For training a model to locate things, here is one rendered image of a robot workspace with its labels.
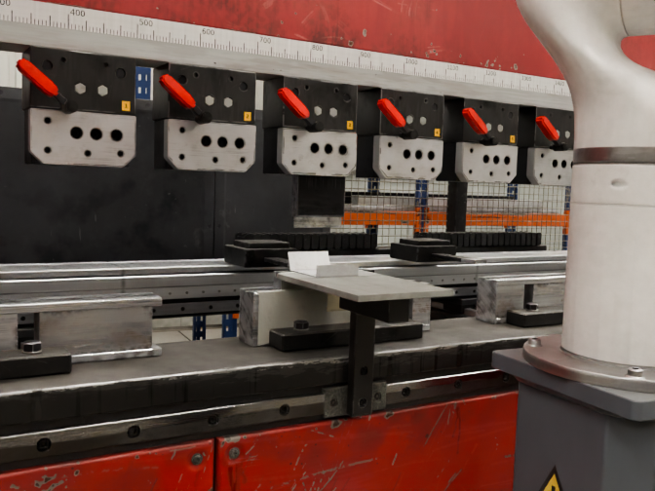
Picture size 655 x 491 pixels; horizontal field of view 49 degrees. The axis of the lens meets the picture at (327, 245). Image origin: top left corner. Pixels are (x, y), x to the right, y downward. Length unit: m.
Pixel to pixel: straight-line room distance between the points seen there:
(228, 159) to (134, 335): 0.32
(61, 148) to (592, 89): 0.74
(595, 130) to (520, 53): 0.92
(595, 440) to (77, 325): 0.78
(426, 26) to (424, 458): 0.80
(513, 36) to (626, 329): 1.00
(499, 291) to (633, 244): 0.93
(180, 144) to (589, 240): 0.69
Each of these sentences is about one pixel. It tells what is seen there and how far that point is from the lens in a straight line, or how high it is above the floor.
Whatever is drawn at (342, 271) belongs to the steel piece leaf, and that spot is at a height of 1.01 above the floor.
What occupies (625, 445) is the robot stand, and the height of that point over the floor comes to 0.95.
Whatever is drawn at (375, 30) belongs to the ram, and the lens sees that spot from 1.36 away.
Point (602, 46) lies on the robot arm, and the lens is 0.69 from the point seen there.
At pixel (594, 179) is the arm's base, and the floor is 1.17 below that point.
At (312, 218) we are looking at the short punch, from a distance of 1.31.
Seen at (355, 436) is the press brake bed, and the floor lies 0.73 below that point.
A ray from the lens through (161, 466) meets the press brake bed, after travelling 1.13.
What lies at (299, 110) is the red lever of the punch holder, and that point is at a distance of 1.21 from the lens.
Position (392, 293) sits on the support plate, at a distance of 1.08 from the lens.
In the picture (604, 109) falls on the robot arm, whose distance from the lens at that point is 0.67.
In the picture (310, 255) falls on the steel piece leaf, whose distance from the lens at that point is 1.33.
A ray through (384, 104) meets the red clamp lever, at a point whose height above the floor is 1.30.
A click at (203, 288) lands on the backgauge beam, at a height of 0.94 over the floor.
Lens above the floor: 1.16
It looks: 5 degrees down
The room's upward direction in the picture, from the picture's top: 2 degrees clockwise
